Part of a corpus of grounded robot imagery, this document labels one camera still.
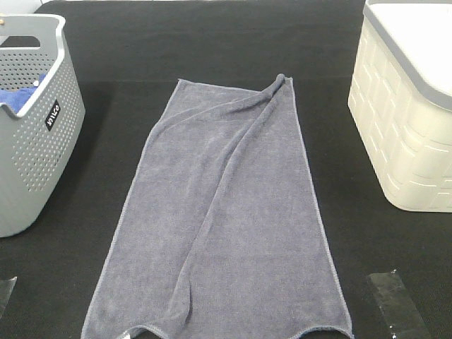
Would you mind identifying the clear tape strip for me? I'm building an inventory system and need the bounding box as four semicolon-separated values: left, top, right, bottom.
367;270;432;339
0;277;17;319
119;331;132;339

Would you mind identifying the cream lidded storage box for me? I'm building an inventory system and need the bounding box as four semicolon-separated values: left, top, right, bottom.
348;1;451;213

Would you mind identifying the right clear tape strip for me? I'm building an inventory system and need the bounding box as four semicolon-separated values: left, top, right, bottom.
367;270;432;339

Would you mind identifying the grey-purple microfibre towel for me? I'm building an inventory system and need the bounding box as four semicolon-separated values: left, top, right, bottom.
81;74;352;338

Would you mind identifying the blue cloth in basket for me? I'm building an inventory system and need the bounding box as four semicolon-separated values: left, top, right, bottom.
1;73;46;114

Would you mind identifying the centre clear tape strip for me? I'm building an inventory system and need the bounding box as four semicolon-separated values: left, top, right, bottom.
119;331;132;339

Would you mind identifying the left clear tape strip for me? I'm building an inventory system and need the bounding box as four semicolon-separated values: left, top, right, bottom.
0;277;17;319

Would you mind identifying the black table cloth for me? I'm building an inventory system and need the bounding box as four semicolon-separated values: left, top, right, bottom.
1;1;451;338

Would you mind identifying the grey perforated laundry basket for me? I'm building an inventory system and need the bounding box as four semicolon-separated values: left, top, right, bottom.
1;14;85;237

